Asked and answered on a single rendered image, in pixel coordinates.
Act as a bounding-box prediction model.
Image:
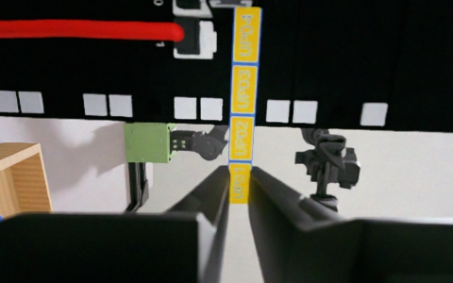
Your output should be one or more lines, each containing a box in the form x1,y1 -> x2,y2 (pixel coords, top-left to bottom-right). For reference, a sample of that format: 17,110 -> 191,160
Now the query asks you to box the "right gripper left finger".
0,165 -> 231,283

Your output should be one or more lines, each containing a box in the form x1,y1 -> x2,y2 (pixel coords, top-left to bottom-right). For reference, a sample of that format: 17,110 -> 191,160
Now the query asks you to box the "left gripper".
306,134 -> 347,212

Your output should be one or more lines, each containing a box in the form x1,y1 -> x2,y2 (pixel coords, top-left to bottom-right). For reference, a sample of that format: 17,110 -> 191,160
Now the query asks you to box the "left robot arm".
169,125 -> 361,190

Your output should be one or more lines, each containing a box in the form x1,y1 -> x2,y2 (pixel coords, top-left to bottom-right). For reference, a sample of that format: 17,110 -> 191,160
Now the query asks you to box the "tan open box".
0,142 -> 53,217

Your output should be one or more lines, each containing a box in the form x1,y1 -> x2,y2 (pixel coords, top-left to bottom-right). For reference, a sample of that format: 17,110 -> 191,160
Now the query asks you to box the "yellow label strip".
228,7 -> 262,204

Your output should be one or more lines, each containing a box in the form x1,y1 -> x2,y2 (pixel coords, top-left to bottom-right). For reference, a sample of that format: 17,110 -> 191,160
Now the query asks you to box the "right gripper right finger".
247,166 -> 453,283

